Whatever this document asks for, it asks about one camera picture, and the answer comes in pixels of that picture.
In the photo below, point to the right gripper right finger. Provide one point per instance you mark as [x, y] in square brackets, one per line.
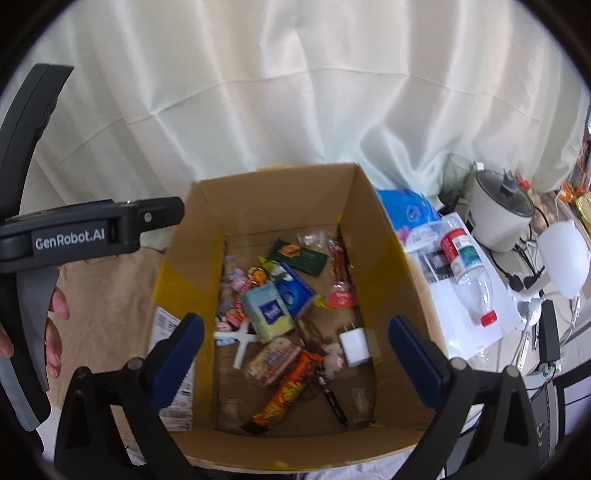
[504, 445]

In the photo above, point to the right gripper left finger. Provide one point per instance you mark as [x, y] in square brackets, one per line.
[109, 426]

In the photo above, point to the white usb charger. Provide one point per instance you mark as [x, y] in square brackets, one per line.
[355, 346]

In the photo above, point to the red green plush keychain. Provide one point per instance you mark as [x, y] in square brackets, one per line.
[236, 282]

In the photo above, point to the person hand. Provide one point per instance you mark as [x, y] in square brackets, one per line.
[53, 341]

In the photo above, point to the black power adapter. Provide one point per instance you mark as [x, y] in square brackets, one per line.
[549, 343]

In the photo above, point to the black pen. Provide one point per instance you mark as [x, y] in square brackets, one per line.
[333, 402]

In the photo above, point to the white plastic clamp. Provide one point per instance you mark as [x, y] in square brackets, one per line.
[243, 337]

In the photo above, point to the white curtain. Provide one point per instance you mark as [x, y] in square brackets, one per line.
[166, 93]

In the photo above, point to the red snack packet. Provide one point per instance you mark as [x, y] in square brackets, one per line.
[276, 358]

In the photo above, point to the white desk lamp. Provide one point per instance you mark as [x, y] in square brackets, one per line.
[566, 260]

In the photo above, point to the clear plastic bottle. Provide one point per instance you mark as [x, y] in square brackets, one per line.
[473, 282]

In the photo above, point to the orange snack bar wrapper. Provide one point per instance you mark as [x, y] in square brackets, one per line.
[286, 394]

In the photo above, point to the tissue pack blue yellow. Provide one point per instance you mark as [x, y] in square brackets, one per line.
[267, 312]

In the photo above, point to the white rice cooker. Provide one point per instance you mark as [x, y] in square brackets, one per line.
[499, 210]

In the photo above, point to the brown snack packet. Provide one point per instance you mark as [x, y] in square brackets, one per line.
[340, 267]

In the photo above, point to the cardboard box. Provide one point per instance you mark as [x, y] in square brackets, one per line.
[296, 274]

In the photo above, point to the blue plastic bag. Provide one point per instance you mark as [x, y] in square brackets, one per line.
[407, 210]

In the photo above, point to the dark green sachet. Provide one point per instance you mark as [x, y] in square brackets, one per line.
[298, 257]

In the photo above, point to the pink mouse keychain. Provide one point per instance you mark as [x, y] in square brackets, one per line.
[333, 362]

